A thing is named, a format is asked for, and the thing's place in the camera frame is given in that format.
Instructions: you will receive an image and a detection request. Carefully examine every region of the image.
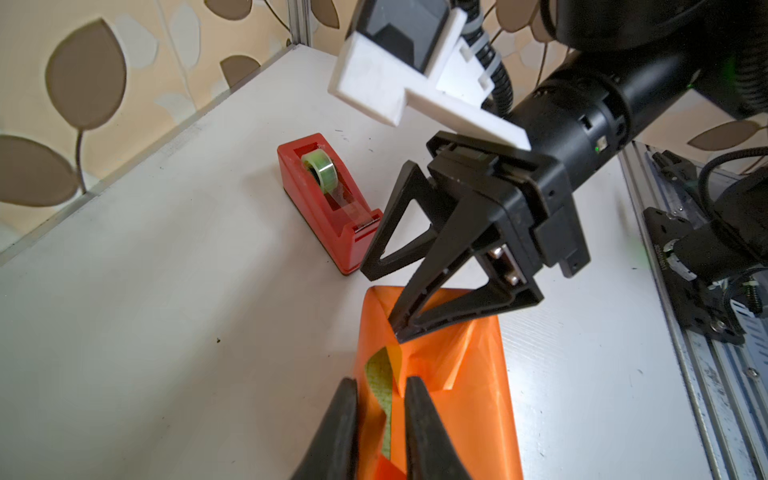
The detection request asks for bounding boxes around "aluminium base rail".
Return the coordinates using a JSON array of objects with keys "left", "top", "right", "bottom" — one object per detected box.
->
[{"left": 619, "top": 142, "right": 767, "bottom": 479}]

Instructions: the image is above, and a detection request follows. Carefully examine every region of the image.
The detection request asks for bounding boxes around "green gift box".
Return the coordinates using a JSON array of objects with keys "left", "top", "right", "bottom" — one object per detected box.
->
[{"left": 364, "top": 348, "right": 394, "bottom": 460}]

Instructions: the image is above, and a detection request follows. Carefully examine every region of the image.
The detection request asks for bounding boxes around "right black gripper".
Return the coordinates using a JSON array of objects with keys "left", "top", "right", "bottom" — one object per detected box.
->
[{"left": 359, "top": 130, "right": 592, "bottom": 345}]

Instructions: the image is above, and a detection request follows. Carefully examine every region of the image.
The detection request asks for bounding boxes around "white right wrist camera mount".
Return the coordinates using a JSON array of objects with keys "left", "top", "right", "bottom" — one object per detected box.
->
[{"left": 328, "top": 1, "right": 530, "bottom": 150}]

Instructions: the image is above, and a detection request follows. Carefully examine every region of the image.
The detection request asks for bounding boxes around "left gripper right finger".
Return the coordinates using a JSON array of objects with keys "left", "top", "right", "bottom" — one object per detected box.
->
[{"left": 404, "top": 376, "right": 470, "bottom": 480}]

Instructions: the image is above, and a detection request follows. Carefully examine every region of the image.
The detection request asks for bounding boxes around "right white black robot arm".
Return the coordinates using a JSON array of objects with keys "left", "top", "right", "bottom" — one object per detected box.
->
[{"left": 361, "top": 1, "right": 767, "bottom": 343}]

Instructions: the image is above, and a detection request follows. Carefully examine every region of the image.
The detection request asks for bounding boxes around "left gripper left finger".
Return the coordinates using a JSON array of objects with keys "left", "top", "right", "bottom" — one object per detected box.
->
[{"left": 291, "top": 377, "right": 358, "bottom": 480}]

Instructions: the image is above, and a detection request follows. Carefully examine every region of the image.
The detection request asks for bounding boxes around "red tape dispenser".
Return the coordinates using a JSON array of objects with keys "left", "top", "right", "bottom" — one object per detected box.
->
[{"left": 277, "top": 133, "right": 382, "bottom": 275}]

